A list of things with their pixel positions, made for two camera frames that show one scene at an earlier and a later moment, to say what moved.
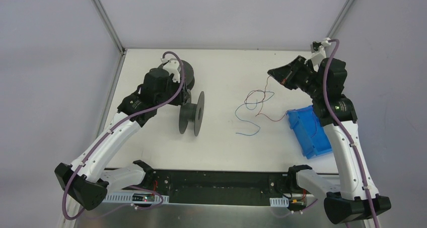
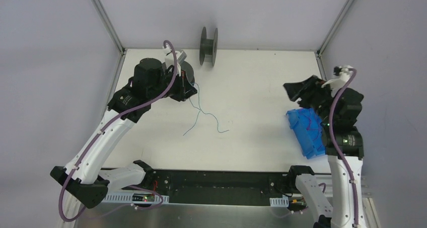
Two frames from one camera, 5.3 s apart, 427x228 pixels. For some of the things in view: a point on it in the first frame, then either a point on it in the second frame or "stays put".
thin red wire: [262, 102] to [313, 129]
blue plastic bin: [310, 134] stays put
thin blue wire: [252, 109] to [205, 113]
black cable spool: [192, 111] to [208, 48]
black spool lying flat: [189, 77] stays put
